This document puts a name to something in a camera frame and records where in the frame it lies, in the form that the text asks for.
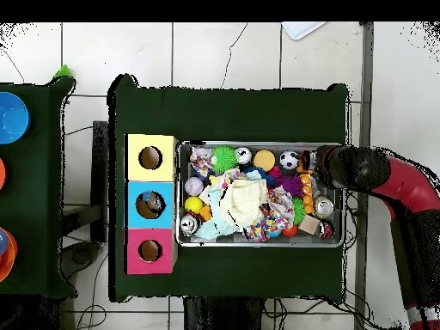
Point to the mint green cloth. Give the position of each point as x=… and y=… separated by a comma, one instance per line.
x=213, y=206

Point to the small clear plastic bottle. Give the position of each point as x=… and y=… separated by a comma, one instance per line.
x=157, y=203

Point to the crushed clear plastic bottle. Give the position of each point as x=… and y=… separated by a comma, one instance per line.
x=147, y=196

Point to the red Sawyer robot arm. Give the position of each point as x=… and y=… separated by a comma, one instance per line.
x=357, y=168

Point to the shallow clear mesh bin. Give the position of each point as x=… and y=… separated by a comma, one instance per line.
x=275, y=145

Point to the wooden box with three holes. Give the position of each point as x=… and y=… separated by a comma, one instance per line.
x=165, y=220

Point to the green spiky ball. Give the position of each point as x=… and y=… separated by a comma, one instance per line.
x=224, y=160

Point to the white baseball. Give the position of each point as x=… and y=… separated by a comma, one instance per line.
x=194, y=186

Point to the yellow ball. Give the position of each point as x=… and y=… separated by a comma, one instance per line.
x=194, y=204

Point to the orange foam ball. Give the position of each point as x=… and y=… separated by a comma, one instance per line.
x=264, y=160

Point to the purple spiky ball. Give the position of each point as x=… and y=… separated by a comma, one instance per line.
x=288, y=185

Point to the black and white soccer ball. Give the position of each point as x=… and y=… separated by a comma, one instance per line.
x=289, y=160

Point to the white tray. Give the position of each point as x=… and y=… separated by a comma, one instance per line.
x=302, y=29

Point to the dark green side tablecloth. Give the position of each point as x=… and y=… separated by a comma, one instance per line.
x=37, y=189

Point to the small green object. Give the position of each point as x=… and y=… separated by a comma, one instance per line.
x=62, y=72

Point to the blue bowl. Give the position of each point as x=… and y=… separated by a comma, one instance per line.
x=12, y=118

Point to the orange bowl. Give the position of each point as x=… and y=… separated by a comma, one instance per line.
x=12, y=264
x=2, y=173

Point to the small blue cup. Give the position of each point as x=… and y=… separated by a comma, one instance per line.
x=2, y=240

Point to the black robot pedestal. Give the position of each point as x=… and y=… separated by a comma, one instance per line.
x=223, y=316

